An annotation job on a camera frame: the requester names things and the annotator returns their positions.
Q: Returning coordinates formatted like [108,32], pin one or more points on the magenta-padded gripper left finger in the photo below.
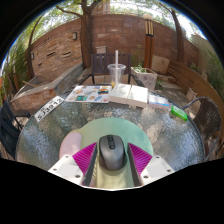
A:
[65,168]

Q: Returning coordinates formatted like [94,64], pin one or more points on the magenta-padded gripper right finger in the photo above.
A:
[156,168]

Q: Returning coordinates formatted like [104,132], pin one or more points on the dark grey computer mouse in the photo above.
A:
[112,153]

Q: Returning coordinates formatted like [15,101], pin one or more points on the green mouse pad, pink rest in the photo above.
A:
[110,126]

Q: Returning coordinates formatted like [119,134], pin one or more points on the small green packet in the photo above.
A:
[179,113]

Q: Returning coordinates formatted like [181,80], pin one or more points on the white license plate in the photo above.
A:
[49,108]

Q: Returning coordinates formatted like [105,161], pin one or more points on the closed white book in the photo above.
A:
[159,101]

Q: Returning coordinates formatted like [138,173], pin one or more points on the open white book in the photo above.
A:
[128,95]

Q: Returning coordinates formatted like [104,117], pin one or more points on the stone raised counter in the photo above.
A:
[40,91]

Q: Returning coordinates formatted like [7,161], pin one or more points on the white planter box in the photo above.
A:
[145,78]

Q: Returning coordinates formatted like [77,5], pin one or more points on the curved wooden bench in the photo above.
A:
[190,80]

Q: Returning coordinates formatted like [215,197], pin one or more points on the clear plastic cup with straw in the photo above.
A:
[116,75]

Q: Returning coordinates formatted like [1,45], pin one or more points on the beige stone slab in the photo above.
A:
[160,64]

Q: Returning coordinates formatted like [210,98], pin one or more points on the dark wooden slatted chair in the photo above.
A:
[100,63]

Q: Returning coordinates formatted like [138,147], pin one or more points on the slender tree trunk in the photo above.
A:
[179,40]
[30,63]

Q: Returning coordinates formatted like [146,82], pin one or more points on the thick tree trunk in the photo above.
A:
[87,40]

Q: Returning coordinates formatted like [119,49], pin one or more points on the black wall lamp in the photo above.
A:
[32,55]
[74,36]

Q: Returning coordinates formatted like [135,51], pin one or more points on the wooden post lamp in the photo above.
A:
[148,46]

